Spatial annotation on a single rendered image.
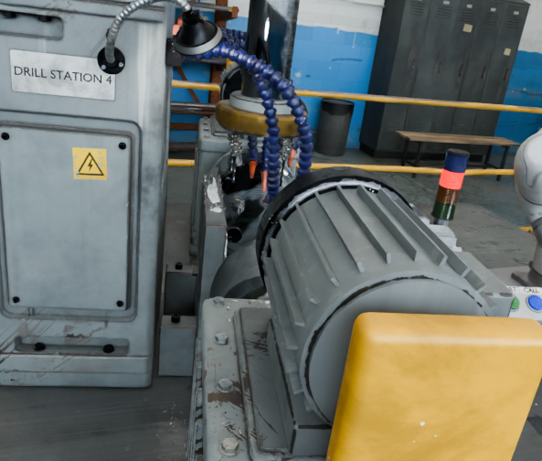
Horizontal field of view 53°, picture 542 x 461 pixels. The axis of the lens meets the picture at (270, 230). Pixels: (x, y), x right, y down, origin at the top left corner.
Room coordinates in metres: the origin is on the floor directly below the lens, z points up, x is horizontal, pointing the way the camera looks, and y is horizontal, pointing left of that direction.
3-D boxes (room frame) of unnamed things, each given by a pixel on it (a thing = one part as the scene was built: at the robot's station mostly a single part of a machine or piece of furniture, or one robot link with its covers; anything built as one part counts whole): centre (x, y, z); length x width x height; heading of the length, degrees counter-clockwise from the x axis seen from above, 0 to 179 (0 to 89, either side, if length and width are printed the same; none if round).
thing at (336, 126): (6.35, -0.57, 0.30); 0.39 x 0.39 x 0.60
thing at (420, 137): (6.02, -1.92, 0.22); 1.40 x 0.33 x 0.43; 108
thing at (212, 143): (1.67, 0.11, 0.99); 0.35 x 0.31 x 0.37; 10
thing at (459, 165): (1.47, -0.47, 1.19); 0.06 x 0.06 x 0.04
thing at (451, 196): (1.47, -0.47, 1.10); 0.06 x 0.06 x 0.04
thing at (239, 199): (1.41, 0.06, 1.04); 0.41 x 0.25 x 0.25; 10
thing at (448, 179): (1.47, -0.47, 1.14); 0.06 x 0.06 x 0.04
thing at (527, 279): (1.39, -0.80, 0.92); 0.22 x 0.18 x 0.06; 9
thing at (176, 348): (1.05, 0.16, 0.97); 0.30 x 0.11 x 0.34; 10
